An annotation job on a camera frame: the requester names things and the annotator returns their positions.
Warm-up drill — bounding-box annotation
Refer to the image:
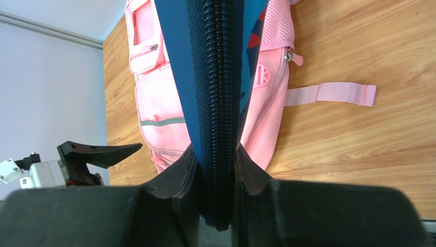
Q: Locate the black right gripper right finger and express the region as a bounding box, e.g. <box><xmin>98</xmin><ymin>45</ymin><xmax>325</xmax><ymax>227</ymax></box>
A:
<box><xmin>231</xmin><ymin>147</ymin><xmax>431</xmax><ymax>246</ymax></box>

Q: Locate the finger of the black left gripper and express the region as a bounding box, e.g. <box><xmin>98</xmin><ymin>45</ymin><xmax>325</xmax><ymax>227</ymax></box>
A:
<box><xmin>57</xmin><ymin>141</ymin><xmax>142</xmax><ymax>186</ymax></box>

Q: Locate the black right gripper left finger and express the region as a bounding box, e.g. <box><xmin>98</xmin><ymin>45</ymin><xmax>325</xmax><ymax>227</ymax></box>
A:
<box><xmin>1</xmin><ymin>147</ymin><xmax>199</xmax><ymax>246</ymax></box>

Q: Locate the pink student backpack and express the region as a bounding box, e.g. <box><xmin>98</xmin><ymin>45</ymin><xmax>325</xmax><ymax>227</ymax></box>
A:
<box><xmin>125</xmin><ymin>1</ymin><xmax>376</xmax><ymax>172</ymax></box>

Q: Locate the blue zippered pencil case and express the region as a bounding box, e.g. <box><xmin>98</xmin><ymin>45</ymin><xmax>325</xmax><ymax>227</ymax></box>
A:
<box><xmin>155</xmin><ymin>1</ymin><xmax>268</xmax><ymax>231</ymax></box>

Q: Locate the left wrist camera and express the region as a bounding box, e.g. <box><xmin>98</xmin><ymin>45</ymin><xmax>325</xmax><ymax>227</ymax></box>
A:
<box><xmin>1</xmin><ymin>153</ymin><xmax>66</xmax><ymax>189</ymax></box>

